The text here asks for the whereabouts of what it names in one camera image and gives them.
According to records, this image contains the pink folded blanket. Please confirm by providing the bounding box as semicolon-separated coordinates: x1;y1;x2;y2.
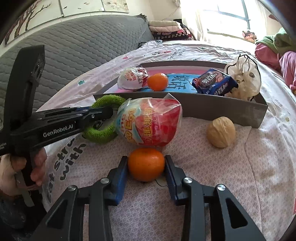
149;25;185;33

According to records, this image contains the red egg toy packet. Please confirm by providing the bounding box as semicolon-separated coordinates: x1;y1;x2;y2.
116;97;182;147

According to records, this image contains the floral wall painting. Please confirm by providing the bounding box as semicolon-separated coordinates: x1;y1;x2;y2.
5;0;130;45

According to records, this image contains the green fuzzy ring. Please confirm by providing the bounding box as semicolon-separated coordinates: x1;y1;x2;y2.
83;95;126;144

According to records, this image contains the white egg toy packet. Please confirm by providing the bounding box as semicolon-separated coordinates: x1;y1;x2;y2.
117;67;149;91

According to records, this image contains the patterned cloth on windowsill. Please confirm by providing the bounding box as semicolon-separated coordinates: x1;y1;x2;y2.
242;30;257;42

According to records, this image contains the blue snack packet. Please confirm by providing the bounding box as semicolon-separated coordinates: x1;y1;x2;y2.
192;68;238;96

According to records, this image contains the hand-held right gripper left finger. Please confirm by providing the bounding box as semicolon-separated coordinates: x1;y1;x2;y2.
30;156;129;241

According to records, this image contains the walnut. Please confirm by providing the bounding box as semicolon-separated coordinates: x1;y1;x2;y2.
206;116;236;148

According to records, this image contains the window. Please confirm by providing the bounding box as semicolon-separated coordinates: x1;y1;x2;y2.
203;0;255;37

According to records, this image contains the dark patterned folded blanket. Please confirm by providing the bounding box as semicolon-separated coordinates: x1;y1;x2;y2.
154;31;193;42

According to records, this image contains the green blanket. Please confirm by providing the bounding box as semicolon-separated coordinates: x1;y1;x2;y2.
254;27;296;55

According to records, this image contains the magenta blanket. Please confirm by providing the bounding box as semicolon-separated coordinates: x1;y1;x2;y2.
254;43;296;93

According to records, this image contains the cream curtain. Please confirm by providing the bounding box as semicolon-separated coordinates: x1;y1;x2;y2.
179;0;208;41

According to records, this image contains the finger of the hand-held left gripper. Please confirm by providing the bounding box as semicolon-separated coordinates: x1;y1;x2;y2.
77;107;114;134

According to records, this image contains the net bag of cream items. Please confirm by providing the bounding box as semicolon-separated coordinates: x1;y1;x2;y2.
224;54;262;102

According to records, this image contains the orange mandarin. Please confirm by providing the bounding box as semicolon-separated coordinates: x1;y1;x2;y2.
128;148;166;182
147;73;169;92

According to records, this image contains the printed bed sheet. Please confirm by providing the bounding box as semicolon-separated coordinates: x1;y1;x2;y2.
35;40;296;241

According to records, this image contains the person's left hand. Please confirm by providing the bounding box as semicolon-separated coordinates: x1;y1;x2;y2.
0;150;48;197

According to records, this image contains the cream folded blanket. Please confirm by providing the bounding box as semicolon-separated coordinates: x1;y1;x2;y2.
148;20;181;27

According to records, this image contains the grey cardboard box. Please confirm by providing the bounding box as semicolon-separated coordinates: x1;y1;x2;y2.
92;61;269;129

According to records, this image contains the grey quilted headboard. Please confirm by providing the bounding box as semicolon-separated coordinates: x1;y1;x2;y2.
0;14;154;114

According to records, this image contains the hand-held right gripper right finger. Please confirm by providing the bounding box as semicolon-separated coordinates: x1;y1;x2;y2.
165;155;266;241

